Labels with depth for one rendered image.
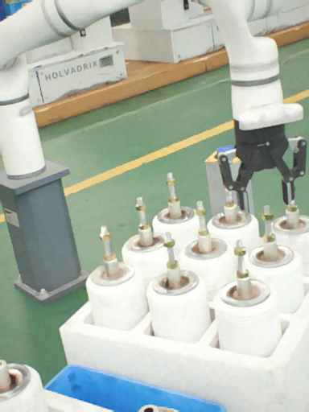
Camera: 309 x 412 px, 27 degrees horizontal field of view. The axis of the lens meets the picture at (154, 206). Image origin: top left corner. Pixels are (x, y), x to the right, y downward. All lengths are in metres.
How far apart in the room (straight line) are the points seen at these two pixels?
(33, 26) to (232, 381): 0.76
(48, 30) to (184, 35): 2.42
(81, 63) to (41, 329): 2.02
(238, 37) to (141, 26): 2.92
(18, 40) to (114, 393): 0.71
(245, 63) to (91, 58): 2.42
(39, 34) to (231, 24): 0.51
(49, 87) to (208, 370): 2.38
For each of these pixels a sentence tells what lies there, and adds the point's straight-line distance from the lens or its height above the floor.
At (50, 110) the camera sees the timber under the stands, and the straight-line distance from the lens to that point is 3.15.
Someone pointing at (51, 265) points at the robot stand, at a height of 0.08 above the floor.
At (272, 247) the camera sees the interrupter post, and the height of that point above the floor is 0.27.
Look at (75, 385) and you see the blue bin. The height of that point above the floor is 0.08.
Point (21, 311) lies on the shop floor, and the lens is 1.58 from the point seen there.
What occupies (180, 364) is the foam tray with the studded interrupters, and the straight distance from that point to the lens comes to 1.03.
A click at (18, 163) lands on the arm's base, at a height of 0.34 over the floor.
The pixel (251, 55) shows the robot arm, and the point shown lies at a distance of 0.94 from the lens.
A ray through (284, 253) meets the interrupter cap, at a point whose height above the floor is 0.25.
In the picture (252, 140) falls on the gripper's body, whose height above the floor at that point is 0.46.
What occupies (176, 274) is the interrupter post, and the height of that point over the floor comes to 0.27.
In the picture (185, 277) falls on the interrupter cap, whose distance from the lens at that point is 1.05.
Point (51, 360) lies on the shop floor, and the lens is 1.38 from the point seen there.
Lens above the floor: 0.77
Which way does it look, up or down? 23 degrees down
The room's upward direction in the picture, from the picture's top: 9 degrees counter-clockwise
